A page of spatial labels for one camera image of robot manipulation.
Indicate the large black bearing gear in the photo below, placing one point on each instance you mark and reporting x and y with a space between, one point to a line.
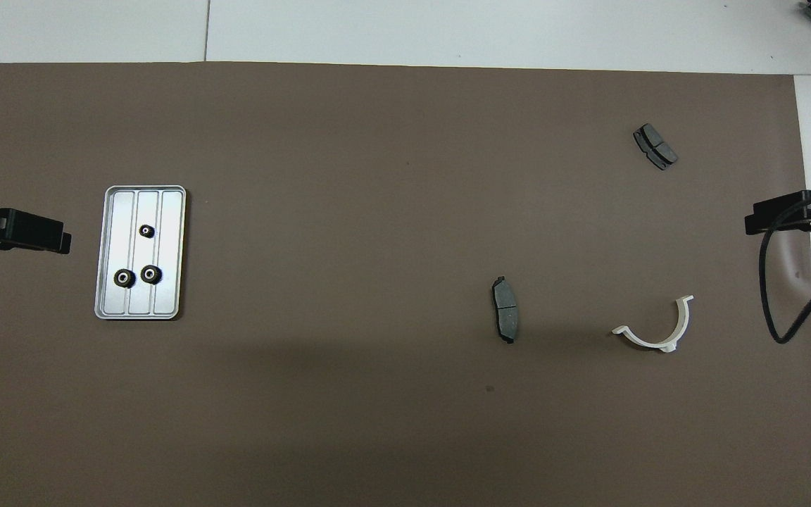
124 278
151 274

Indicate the silver metal tray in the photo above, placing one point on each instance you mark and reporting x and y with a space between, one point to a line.
166 253

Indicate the grey brake pad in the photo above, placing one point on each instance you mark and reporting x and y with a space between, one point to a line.
507 313
656 146

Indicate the brown table mat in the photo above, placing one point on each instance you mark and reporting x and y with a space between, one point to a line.
377 176

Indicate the white curved plastic bracket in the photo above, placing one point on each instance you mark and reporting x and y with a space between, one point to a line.
680 327

